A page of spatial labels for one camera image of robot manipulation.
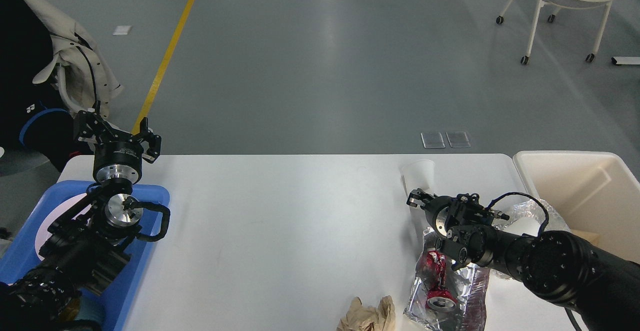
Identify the pink plate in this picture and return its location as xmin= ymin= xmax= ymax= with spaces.
xmin=34 ymin=193 xmax=87 ymax=261

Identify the brown paper bag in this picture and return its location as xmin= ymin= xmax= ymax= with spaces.
xmin=570 ymin=229 xmax=601 ymax=246

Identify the blue plastic tray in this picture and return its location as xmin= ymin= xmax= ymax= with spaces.
xmin=1 ymin=180 xmax=169 ymax=331

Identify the clear floor plate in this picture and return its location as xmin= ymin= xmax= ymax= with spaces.
xmin=420 ymin=132 xmax=446 ymax=149
xmin=445 ymin=131 xmax=472 ymax=148

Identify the beige plastic bin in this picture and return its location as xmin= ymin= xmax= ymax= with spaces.
xmin=513 ymin=151 xmax=640 ymax=262

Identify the white paper cup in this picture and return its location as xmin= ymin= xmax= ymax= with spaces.
xmin=399 ymin=159 xmax=437 ymax=222
xmin=503 ymin=217 xmax=541 ymax=237

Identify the white floor label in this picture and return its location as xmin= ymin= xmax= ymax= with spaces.
xmin=112 ymin=25 xmax=133 ymax=36

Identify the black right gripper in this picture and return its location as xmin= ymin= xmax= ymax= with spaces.
xmin=406 ymin=188 xmax=466 ymax=238

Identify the crumpled brown paper ball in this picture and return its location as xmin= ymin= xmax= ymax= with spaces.
xmin=336 ymin=296 xmax=397 ymax=331

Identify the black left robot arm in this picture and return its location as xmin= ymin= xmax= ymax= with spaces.
xmin=1 ymin=110 xmax=170 ymax=331

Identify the aluminium foil under can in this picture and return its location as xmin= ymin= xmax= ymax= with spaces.
xmin=403 ymin=227 xmax=489 ymax=331

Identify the dark teal mug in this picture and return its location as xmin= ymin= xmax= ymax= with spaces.
xmin=59 ymin=291 xmax=106 ymax=331

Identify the left clear floor plate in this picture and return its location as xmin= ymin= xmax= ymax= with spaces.
xmin=420 ymin=132 xmax=446 ymax=149

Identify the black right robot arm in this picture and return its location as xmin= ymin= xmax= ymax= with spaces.
xmin=406 ymin=188 xmax=640 ymax=331

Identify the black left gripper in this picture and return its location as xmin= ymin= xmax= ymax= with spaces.
xmin=73 ymin=108 xmax=162 ymax=185

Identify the crumpled aluminium foil right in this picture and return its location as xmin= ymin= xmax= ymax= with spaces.
xmin=493 ymin=199 xmax=570 ymax=232

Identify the right clear floor plate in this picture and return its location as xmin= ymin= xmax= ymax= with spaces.
xmin=445 ymin=131 xmax=472 ymax=148

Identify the person in black clothes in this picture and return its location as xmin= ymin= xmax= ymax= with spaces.
xmin=0 ymin=0 xmax=93 ymax=171

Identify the white bar on floor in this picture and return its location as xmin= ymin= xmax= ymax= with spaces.
xmin=611 ymin=56 xmax=640 ymax=66

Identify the crushed red soda can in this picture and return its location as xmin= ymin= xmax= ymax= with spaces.
xmin=416 ymin=249 xmax=458 ymax=313

